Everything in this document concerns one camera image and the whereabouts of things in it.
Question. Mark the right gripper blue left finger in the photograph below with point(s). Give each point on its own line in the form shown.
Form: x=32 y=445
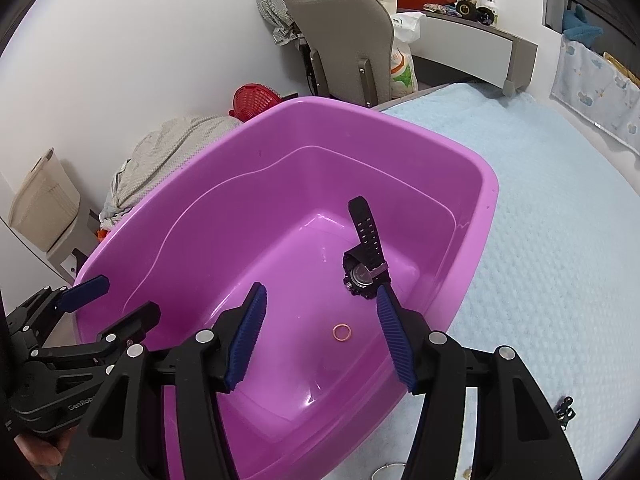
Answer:
x=249 y=319

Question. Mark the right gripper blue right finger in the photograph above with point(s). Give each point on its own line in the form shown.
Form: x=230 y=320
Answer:
x=396 y=336

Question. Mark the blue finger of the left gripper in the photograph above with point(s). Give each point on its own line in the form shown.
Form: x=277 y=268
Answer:
x=133 y=327
x=82 y=294

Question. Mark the black floral strap keychain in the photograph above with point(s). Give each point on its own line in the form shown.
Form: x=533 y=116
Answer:
x=564 y=411

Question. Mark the small silver twisted bangle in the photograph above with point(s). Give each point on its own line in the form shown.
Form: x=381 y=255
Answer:
x=388 y=471

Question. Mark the left hand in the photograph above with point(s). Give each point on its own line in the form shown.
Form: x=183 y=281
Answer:
x=44 y=456

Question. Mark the beige paper bag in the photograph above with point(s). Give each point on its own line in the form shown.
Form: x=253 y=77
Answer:
x=46 y=204

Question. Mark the purple plastic tub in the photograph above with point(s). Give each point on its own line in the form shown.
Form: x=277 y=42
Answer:
x=269 y=203

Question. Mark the pile of grey clothes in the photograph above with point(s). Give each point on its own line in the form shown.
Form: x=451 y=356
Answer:
x=156 y=157

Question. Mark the light blue bed cover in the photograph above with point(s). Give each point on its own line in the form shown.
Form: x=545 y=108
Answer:
x=559 y=277

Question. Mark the red plastic basket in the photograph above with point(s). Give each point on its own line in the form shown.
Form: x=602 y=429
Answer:
x=251 y=100

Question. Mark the white plastic bag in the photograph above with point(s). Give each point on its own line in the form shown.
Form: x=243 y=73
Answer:
x=407 y=30

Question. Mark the grey white floating desk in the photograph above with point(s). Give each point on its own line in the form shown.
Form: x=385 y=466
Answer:
x=488 y=54

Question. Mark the grey chair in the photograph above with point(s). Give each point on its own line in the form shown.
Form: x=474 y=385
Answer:
x=350 y=47

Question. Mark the blue cloud pattern blanket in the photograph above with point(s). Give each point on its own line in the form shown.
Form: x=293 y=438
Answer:
x=598 y=92

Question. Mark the toy car on desk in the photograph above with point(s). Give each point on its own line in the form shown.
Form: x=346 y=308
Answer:
x=485 y=14

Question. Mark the teal plush toy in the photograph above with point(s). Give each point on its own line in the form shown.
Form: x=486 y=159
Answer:
x=575 y=27

